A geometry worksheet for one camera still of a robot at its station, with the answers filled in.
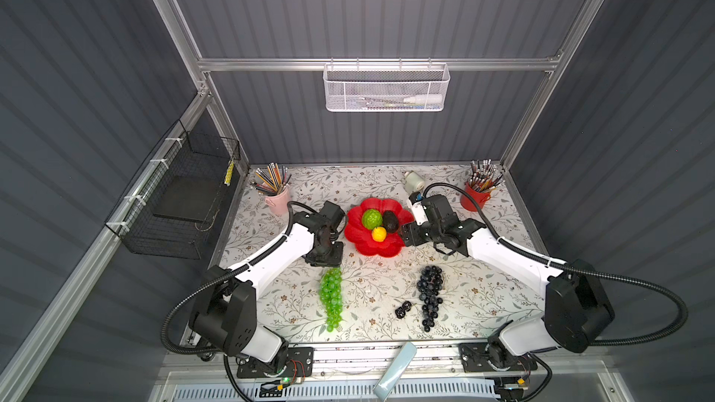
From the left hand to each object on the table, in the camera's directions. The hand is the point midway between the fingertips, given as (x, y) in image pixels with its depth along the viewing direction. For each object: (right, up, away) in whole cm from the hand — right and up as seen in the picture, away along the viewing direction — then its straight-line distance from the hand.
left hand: (333, 262), depth 84 cm
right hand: (+24, +10, +3) cm, 26 cm away
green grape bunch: (-1, -10, -2) cm, 10 cm away
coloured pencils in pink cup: (-25, +26, +18) cm, 40 cm away
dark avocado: (+19, +11, +11) cm, 25 cm away
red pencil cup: (+52, +20, +15) cm, 57 cm away
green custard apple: (+12, +12, +13) cm, 21 cm away
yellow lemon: (+15, +7, +12) cm, 20 cm away
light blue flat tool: (+17, -24, -15) cm, 33 cm away
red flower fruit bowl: (+9, +6, +13) cm, 16 cm away
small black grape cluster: (+20, -14, -3) cm, 25 cm away
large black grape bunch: (+29, -7, 0) cm, 30 cm away
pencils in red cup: (+50, +26, +9) cm, 57 cm away
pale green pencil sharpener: (+29, +25, +21) cm, 44 cm away
